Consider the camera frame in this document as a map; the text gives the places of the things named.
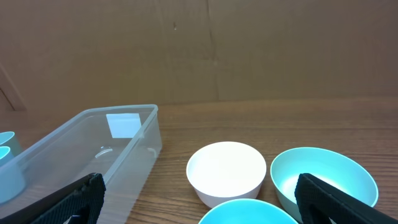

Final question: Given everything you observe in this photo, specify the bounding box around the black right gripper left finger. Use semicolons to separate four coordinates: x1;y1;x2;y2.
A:
1;173;106;224

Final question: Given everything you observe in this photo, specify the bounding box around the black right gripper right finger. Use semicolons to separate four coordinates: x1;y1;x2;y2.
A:
295;173;397;224

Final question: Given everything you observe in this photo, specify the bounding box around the light green bowl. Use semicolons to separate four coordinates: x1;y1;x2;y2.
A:
270;147;379;223

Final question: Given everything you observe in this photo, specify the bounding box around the blue bowl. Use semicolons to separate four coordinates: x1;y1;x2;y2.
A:
198;198;298;224

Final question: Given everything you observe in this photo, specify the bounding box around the blue cup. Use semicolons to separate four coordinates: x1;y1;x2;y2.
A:
1;146;25;203

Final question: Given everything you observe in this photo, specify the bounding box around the green cup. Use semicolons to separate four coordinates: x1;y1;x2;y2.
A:
0;131;22;156

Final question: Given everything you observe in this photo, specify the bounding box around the white bowl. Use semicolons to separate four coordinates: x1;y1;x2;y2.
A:
186;141;267;208

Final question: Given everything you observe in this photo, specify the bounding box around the clear plastic container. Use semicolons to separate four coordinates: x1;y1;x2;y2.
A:
1;105;162;223

